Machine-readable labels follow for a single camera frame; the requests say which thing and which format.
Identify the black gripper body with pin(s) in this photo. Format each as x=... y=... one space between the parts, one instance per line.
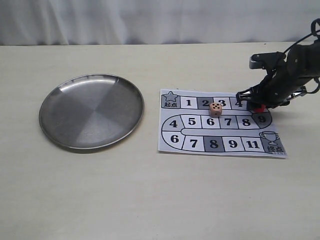
x=297 y=76

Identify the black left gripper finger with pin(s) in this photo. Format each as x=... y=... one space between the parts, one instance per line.
x=247 y=95

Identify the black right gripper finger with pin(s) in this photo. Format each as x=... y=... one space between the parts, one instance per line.
x=268 y=104

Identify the red cylinder game piece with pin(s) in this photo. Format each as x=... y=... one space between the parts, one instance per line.
x=259 y=108

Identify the wooden die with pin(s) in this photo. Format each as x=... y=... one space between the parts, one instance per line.
x=215 y=110

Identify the paper game board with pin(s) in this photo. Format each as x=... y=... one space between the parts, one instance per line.
x=185 y=126

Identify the round stainless steel plate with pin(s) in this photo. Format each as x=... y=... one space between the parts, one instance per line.
x=91 y=112

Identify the white backdrop curtain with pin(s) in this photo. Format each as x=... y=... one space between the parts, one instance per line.
x=119 y=22

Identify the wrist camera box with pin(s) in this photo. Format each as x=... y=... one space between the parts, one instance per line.
x=269 y=60

